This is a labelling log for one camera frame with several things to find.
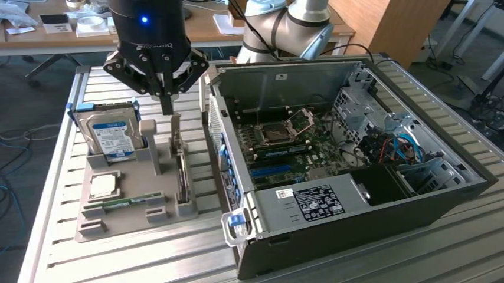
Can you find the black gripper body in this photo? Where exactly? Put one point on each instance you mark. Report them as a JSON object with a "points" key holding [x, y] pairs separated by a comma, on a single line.
{"points": [[151, 35]]}

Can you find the graphics card with metal bracket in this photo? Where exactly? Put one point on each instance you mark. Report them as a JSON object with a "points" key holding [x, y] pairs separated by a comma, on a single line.
{"points": [[176, 132]]}

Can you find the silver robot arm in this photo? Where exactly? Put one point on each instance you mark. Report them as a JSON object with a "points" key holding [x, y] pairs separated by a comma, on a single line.
{"points": [[275, 29]]}

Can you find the small white box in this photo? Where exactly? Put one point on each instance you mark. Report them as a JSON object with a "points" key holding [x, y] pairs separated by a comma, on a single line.
{"points": [[110, 26]]}

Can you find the white boxes on desk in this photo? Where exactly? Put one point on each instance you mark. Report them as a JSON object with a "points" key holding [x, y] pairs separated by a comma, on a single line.
{"points": [[90, 22]]}

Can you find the white paper stack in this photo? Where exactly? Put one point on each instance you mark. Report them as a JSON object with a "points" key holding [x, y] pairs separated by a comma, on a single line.
{"points": [[225, 25]]}

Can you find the hard disk in blue carrier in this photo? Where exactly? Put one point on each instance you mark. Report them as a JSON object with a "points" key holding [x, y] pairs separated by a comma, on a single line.
{"points": [[109, 132]]}

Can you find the brown cardboard box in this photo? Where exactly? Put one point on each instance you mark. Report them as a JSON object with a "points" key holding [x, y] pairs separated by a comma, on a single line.
{"points": [[237, 22]]}

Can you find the beige tape roll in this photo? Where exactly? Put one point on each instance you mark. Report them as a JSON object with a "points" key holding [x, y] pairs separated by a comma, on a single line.
{"points": [[74, 3]]}

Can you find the black and white card box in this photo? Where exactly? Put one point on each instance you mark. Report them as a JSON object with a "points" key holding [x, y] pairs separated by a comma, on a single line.
{"points": [[54, 23]]}

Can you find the wooden desk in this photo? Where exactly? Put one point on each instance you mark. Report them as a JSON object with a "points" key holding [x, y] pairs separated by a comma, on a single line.
{"points": [[46, 39]]}

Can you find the CPU socket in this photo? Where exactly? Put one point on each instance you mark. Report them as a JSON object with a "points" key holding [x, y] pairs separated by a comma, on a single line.
{"points": [[276, 134]]}

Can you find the metal socket cover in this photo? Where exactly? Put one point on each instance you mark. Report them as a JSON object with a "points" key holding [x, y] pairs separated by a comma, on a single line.
{"points": [[300, 119]]}

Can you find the white paper tag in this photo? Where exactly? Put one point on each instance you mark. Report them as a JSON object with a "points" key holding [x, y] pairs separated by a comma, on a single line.
{"points": [[18, 30]]}

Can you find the clear plastic bag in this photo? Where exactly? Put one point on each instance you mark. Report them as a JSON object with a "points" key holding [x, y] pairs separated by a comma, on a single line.
{"points": [[14, 13]]}

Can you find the grey parts rack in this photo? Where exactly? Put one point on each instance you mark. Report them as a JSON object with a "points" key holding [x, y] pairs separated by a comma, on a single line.
{"points": [[156, 182]]}

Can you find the silver CPU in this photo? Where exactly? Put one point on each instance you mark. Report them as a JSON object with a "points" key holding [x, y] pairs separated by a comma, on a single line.
{"points": [[102, 185]]}

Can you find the blue expansion slot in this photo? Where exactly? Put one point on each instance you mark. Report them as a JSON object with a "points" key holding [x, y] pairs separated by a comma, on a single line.
{"points": [[268, 171]]}

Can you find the green motherboard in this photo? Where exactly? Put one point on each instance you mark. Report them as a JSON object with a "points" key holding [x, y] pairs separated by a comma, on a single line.
{"points": [[318, 153]]}

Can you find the silver drive cage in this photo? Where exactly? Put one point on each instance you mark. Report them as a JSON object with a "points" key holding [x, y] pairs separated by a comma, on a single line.
{"points": [[354, 118]]}

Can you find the blue case latch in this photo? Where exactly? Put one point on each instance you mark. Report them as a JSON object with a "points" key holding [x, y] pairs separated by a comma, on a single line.
{"points": [[233, 220]]}

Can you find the grey power supply unit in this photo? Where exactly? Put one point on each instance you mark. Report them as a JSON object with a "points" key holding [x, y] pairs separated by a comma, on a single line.
{"points": [[275, 215]]}

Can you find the wooden cabinet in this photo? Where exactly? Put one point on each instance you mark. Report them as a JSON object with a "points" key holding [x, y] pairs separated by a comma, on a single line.
{"points": [[393, 29]]}

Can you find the silver disk bay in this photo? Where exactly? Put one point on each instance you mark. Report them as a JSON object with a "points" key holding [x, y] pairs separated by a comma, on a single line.
{"points": [[433, 174]]}

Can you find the black open PC case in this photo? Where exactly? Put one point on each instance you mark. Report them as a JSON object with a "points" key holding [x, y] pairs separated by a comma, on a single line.
{"points": [[354, 241]]}

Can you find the white desk frame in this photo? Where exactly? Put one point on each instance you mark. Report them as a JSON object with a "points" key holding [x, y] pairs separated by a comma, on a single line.
{"points": [[494, 66]]}

